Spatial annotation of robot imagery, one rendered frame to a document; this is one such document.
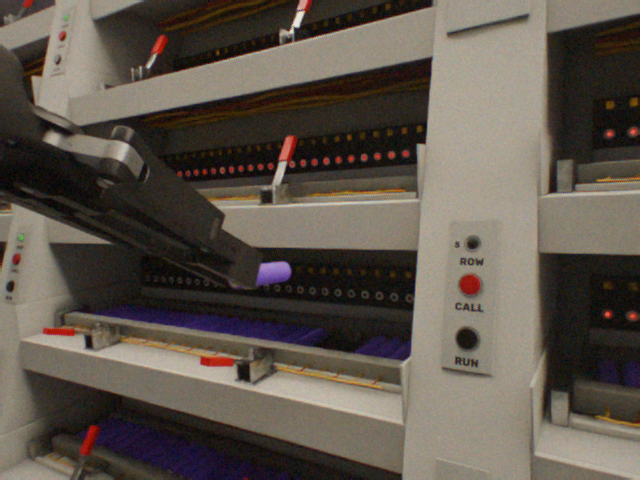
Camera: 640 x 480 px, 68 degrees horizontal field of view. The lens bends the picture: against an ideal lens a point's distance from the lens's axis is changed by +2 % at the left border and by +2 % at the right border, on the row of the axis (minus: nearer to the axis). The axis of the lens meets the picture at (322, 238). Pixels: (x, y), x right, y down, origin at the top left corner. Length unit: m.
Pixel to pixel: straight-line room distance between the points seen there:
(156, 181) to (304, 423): 0.30
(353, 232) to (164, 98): 0.37
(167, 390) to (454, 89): 0.44
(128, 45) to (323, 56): 0.51
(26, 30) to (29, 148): 0.89
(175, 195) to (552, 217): 0.28
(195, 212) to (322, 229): 0.22
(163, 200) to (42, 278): 0.61
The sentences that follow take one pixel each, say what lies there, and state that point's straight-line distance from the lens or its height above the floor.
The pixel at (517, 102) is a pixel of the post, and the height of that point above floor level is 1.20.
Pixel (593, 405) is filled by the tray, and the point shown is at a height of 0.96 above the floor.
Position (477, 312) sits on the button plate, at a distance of 0.40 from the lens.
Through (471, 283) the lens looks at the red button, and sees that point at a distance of 0.40.
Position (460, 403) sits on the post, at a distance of 0.41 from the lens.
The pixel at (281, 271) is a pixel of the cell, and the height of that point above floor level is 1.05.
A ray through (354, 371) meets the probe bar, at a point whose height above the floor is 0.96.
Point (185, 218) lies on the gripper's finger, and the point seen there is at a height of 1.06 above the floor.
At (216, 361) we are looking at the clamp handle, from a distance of 0.47.
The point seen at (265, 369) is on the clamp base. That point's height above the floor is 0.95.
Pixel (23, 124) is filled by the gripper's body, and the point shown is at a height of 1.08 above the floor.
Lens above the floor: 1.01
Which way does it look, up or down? 9 degrees up
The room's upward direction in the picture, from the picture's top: 6 degrees clockwise
